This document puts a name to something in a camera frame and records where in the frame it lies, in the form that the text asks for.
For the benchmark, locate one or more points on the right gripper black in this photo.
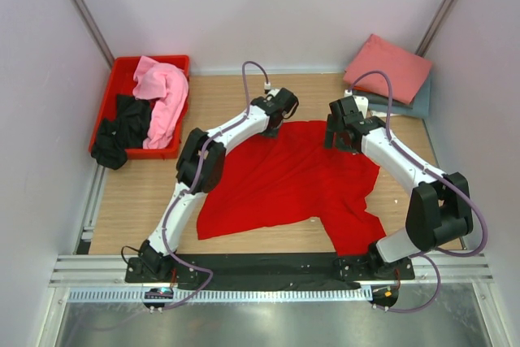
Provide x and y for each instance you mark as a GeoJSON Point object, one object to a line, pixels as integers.
{"type": "Point", "coordinates": [332, 127]}

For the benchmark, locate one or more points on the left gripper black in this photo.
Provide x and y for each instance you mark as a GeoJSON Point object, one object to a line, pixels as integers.
{"type": "Point", "coordinates": [272, 134]}

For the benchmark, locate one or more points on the red t-shirt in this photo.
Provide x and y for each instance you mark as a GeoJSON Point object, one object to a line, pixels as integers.
{"type": "Point", "coordinates": [268, 182]}

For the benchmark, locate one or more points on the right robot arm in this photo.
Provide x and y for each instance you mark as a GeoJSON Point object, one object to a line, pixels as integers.
{"type": "Point", "coordinates": [439, 209]}

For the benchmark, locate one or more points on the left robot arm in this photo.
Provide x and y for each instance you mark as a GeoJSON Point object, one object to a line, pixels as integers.
{"type": "Point", "coordinates": [199, 170]}

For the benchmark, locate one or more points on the folded white cloth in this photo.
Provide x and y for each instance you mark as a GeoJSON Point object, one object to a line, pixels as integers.
{"type": "Point", "coordinates": [380, 114]}

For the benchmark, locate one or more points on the folded dark grey t-shirt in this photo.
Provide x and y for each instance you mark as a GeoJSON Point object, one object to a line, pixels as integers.
{"type": "Point", "coordinates": [376, 99]}

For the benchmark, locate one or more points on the folded grey-blue t-shirt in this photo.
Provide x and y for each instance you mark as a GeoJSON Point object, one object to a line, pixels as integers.
{"type": "Point", "coordinates": [421, 103]}

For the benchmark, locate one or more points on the folded salmon t-shirt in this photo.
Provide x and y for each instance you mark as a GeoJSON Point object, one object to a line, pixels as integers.
{"type": "Point", "coordinates": [406, 71]}

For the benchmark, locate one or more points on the pink t-shirt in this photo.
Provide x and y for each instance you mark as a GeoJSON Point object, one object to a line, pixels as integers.
{"type": "Point", "coordinates": [167, 86]}

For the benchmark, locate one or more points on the black t-shirt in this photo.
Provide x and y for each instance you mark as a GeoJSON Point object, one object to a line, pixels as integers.
{"type": "Point", "coordinates": [126, 131]}

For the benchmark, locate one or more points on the red plastic bin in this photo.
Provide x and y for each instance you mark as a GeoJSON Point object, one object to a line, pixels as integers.
{"type": "Point", "coordinates": [121, 82]}

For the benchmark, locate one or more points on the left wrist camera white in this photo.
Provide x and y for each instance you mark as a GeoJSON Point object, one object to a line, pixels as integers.
{"type": "Point", "coordinates": [270, 89]}

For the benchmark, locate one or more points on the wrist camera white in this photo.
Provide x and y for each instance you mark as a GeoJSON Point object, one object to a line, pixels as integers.
{"type": "Point", "coordinates": [270, 89]}
{"type": "Point", "coordinates": [361, 101]}

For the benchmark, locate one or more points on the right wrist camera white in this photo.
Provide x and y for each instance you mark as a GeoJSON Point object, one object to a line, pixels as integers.
{"type": "Point", "coordinates": [361, 101]}

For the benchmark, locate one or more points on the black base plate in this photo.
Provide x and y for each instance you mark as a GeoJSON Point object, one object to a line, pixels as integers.
{"type": "Point", "coordinates": [271, 272]}

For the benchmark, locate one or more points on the aluminium frame rail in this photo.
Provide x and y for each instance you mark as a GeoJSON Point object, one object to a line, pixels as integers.
{"type": "Point", "coordinates": [109, 270]}

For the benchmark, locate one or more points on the white slotted cable duct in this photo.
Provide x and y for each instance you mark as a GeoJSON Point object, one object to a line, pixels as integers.
{"type": "Point", "coordinates": [163, 296]}

